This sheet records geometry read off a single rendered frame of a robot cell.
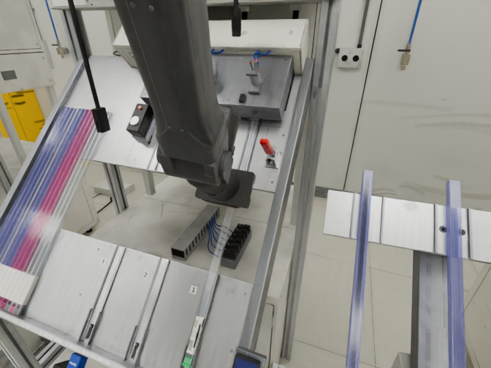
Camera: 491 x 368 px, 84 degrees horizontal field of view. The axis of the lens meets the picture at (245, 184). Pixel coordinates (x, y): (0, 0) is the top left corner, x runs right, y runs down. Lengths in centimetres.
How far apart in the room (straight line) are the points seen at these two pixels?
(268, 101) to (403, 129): 176
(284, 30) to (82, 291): 70
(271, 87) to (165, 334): 52
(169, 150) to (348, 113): 197
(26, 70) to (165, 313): 151
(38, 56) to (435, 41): 225
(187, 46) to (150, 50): 3
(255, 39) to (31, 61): 139
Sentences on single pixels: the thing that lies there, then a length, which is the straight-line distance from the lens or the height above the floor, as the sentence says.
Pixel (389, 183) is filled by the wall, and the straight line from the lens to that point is 241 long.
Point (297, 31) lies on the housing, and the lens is 67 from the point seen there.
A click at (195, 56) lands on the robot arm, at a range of 22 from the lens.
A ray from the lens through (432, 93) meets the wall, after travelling 223.
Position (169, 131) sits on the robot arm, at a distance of 27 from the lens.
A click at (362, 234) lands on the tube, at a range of 43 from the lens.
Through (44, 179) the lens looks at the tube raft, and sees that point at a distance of 85.
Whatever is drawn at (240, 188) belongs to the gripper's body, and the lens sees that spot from 48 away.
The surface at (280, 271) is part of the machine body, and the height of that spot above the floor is 62.
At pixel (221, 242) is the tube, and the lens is 54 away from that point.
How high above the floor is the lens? 125
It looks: 29 degrees down
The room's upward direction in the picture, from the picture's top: straight up
